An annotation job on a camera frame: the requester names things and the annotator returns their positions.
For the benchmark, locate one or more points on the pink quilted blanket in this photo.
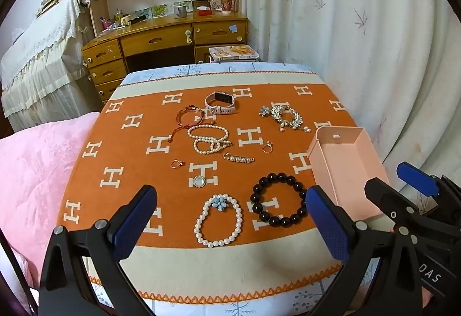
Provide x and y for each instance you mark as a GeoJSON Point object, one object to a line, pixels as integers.
{"type": "Point", "coordinates": [39, 175]}

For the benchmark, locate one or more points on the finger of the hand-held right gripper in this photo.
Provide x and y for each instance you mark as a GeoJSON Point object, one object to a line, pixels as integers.
{"type": "Point", "coordinates": [381, 193]}
{"type": "Point", "coordinates": [414, 175]}

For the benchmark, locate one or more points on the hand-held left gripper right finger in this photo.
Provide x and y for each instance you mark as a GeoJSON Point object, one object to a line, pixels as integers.
{"type": "Point", "coordinates": [329, 226]}

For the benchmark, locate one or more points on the orange patterned blanket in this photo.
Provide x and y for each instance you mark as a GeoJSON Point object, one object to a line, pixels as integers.
{"type": "Point", "coordinates": [144, 157]}

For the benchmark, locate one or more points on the metal mug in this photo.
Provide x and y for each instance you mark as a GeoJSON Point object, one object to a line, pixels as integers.
{"type": "Point", "coordinates": [180, 11]}

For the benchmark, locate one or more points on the yellow mug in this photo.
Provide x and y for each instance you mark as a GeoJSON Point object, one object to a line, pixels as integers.
{"type": "Point", "coordinates": [126, 20]}

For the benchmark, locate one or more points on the stack of books on stool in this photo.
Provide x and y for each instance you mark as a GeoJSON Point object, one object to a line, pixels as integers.
{"type": "Point", "coordinates": [234, 52]}

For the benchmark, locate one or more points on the red patterned cup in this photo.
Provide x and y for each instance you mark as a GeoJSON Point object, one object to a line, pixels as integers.
{"type": "Point", "coordinates": [227, 2]}

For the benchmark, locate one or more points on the white lace furniture cover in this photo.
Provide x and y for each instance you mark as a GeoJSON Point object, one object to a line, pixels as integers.
{"type": "Point", "coordinates": [39, 60]}

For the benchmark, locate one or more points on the blue flower brooch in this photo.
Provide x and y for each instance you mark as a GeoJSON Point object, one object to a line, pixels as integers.
{"type": "Point", "coordinates": [265, 111]}

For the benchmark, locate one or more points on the round silver pendant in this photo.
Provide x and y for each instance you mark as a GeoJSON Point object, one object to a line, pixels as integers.
{"type": "Point", "coordinates": [198, 181]}

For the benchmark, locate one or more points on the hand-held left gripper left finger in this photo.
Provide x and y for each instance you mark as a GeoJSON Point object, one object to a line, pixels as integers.
{"type": "Point", "coordinates": [133, 222]}

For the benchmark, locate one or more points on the red tissue box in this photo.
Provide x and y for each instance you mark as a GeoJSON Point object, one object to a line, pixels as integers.
{"type": "Point", "coordinates": [204, 11]}

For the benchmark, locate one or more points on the white leaf print curtain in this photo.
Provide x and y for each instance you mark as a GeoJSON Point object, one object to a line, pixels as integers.
{"type": "Point", "coordinates": [342, 31]}

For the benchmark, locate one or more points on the pink cardboard box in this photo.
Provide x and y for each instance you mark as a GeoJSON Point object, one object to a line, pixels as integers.
{"type": "Point", "coordinates": [345, 164]}

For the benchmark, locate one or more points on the crystal wreath brooch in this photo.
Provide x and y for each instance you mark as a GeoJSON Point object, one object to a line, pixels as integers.
{"type": "Point", "coordinates": [277, 113]}

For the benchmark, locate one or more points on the wooden desk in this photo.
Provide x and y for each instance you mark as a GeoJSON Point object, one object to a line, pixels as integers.
{"type": "Point", "coordinates": [155, 37]}

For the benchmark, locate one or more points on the pearl bar hair clip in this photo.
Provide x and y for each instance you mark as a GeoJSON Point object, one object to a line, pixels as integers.
{"type": "Point", "coordinates": [237, 158]}

